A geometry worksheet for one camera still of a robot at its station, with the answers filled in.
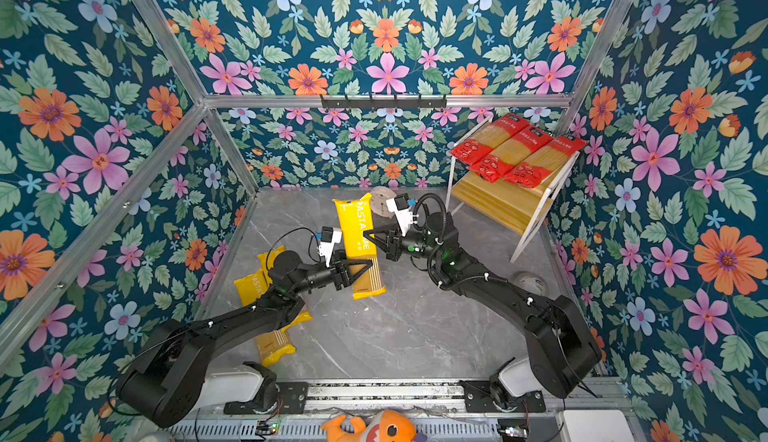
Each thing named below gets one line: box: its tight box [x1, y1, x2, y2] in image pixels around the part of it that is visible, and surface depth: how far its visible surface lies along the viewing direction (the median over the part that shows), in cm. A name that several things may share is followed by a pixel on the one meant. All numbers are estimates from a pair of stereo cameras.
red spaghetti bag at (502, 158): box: [468, 126, 554, 184], surface depth 82 cm
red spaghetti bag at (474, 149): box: [450, 113, 530, 165], surface depth 85 cm
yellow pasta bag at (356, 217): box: [332, 193, 386, 300], surface depth 71 cm
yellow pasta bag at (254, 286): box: [234, 245, 287, 307], surface depth 94 cm
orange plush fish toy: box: [322, 410, 416, 442], surface depth 66 cm
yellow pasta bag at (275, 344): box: [255, 321, 297, 367], surface depth 82 cm
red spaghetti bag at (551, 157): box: [503, 136, 588, 188], surface depth 80 cm
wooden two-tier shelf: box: [448, 115, 581, 264], surface depth 84 cm
